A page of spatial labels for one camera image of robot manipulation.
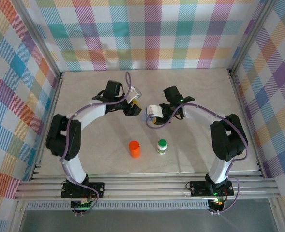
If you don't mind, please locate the white pill bottle green cap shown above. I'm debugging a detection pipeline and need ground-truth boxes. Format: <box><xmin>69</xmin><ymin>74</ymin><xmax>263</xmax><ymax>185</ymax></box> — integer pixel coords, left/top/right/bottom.
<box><xmin>156</xmin><ymin>138</ymin><xmax>168</xmax><ymax>156</ymax></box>

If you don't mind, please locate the orange pill bottle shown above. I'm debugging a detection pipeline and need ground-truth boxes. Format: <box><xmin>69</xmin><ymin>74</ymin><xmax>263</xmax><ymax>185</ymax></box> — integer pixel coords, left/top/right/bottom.
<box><xmin>128</xmin><ymin>140</ymin><xmax>141</xmax><ymax>158</ymax></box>

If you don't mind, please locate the right controller board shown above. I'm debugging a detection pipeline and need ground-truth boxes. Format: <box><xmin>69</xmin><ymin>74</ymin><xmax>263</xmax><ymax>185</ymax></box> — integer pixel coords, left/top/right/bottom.
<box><xmin>209</xmin><ymin>197</ymin><xmax>226</xmax><ymax>211</ymax></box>

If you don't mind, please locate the controller board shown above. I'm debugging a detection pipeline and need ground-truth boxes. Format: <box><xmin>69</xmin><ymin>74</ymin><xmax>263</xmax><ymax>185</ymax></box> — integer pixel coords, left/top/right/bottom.
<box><xmin>209</xmin><ymin>197</ymin><xmax>226</xmax><ymax>211</ymax></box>
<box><xmin>71</xmin><ymin>197</ymin><xmax>94</xmax><ymax>210</ymax></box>

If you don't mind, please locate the left controller board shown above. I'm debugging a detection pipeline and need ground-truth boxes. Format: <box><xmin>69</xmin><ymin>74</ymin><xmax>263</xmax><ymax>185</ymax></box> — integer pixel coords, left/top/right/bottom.
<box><xmin>71</xmin><ymin>197</ymin><xmax>94</xmax><ymax>210</ymax></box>

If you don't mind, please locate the aluminium left side rail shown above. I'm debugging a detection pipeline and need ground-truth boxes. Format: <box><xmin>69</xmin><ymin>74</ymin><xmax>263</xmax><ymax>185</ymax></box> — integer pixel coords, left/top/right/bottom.
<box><xmin>30</xmin><ymin>72</ymin><xmax>65</xmax><ymax>181</ymax></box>

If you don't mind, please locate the aluminium right side rail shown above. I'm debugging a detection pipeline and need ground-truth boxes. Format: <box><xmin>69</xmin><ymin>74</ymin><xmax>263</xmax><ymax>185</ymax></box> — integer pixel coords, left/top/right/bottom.
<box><xmin>228</xmin><ymin>69</ymin><xmax>265</xmax><ymax>178</ymax></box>

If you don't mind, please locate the aluminium front frame rail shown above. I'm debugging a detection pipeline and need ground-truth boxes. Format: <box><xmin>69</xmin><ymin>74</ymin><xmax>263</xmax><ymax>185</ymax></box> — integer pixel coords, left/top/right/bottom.
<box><xmin>13</xmin><ymin>172</ymin><xmax>282</xmax><ymax>201</ymax></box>

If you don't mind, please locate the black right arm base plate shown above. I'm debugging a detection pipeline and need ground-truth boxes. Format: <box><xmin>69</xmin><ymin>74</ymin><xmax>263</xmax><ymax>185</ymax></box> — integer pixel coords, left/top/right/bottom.
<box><xmin>189</xmin><ymin>181</ymin><xmax>235</xmax><ymax>197</ymax></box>

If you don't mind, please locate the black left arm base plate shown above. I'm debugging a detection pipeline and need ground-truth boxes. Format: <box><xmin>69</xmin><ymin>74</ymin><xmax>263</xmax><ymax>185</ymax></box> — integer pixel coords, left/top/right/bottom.
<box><xmin>60</xmin><ymin>182</ymin><xmax>106</xmax><ymax>199</ymax></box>

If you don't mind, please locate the slotted grey cable duct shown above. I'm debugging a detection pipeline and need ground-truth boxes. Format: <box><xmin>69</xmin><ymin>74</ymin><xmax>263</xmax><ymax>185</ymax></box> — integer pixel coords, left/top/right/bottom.
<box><xmin>26</xmin><ymin>202</ymin><xmax>210</xmax><ymax>210</ymax></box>

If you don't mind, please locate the aluminium left frame post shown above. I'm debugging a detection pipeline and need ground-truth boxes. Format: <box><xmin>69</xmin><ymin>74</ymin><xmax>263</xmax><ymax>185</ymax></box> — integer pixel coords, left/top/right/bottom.
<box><xmin>10</xmin><ymin>0</ymin><xmax>63</xmax><ymax>80</ymax></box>

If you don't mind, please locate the aluminium frame post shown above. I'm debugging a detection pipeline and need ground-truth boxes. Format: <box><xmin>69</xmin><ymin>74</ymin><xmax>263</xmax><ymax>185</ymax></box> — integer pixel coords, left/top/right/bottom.
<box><xmin>10</xmin><ymin>0</ymin><xmax>63</xmax><ymax>80</ymax></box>
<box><xmin>226</xmin><ymin>0</ymin><xmax>280</xmax><ymax>77</ymax></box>

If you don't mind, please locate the aluminium right frame post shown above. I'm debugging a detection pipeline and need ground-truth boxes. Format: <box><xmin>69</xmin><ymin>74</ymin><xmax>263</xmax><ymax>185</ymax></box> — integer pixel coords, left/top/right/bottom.
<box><xmin>226</xmin><ymin>0</ymin><xmax>280</xmax><ymax>77</ymax></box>

